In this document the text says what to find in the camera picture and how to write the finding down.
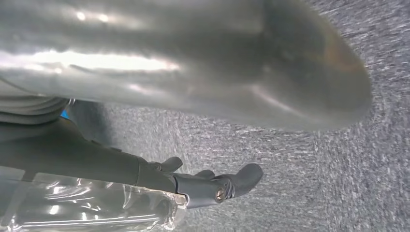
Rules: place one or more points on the blue metal shelf rack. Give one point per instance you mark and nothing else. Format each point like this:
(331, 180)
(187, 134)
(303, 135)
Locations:
(65, 114)

